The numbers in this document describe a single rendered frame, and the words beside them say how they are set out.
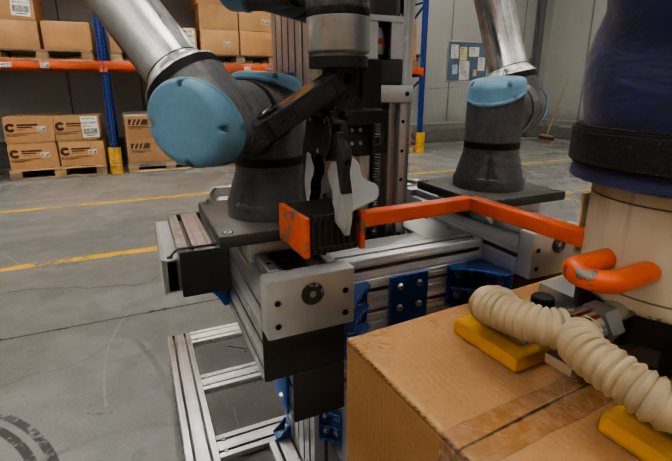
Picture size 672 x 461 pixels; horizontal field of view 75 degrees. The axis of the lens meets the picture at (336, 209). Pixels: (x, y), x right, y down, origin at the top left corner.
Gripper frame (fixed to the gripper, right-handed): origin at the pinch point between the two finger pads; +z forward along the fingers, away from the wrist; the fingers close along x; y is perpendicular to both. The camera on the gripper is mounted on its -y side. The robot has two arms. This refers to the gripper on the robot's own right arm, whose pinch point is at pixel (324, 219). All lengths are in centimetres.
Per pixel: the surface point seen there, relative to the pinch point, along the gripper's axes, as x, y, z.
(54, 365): 170, -58, 107
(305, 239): -4.2, -4.7, 0.6
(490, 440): -26.7, 2.9, 14.0
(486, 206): -4.6, 24.0, 0.4
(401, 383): -16.6, 0.6, 13.9
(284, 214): 2.1, -4.8, -0.9
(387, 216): -1.2, 9.0, 0.6
